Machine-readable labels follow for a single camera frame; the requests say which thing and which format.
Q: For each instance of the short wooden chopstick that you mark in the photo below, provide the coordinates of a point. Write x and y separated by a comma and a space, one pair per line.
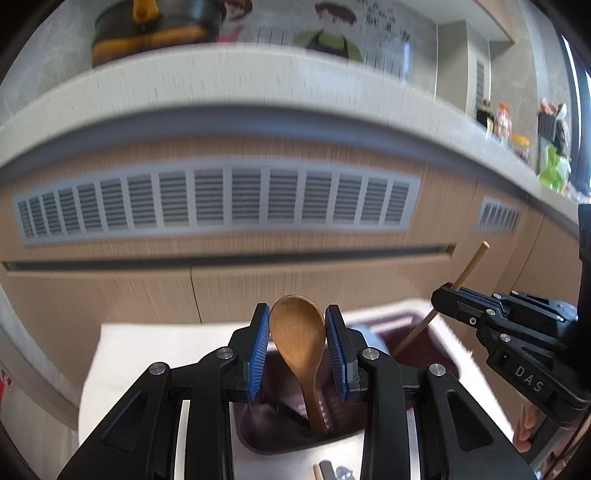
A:
317, 473

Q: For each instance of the clear bottle with orange cap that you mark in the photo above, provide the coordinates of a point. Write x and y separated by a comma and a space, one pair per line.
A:
503, 121

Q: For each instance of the stone kitchen countertop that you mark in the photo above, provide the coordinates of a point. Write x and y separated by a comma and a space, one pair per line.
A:
231, 87

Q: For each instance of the wooden spoon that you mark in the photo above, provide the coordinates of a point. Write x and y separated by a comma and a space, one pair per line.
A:
295, 332

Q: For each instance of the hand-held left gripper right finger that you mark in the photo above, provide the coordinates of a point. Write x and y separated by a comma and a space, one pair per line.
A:
336, 350

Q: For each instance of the long wooden chopstick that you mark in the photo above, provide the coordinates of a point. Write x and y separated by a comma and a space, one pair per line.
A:
471, 267

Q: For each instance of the person's right hand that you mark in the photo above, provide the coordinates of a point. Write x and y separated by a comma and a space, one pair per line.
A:
526, 429

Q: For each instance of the cartoon wall poster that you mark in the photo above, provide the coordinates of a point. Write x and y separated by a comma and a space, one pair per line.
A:
323, 32

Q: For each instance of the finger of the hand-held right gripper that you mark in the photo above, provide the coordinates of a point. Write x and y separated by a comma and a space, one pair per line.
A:
455, 307
535, 311

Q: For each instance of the wooden cabinet front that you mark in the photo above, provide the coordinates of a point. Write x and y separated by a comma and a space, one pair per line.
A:
138, 286

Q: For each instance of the small grey vent grille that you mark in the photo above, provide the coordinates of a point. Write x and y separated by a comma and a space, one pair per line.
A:
498, 214

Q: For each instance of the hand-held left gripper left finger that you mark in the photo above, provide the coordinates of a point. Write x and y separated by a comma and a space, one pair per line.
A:
258, 350

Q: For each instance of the long grey vent grille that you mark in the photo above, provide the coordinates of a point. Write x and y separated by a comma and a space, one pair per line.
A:
207, 198

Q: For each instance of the dark sauce bottle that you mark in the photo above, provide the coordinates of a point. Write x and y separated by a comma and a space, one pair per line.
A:
484, 114

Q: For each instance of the green plastic bag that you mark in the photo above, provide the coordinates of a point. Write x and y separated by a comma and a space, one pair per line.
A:
553, 168

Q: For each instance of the black utensil rack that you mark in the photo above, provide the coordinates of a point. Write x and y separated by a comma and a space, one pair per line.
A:
549, 124

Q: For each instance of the red jar with yellow lid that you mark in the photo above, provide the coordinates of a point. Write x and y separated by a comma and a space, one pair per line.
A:
521, 146

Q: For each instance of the cream table cloth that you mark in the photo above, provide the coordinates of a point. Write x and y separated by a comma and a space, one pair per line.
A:
138, 346

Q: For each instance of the brown plastic utensil holder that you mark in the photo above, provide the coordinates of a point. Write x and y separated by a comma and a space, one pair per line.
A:
261, 436

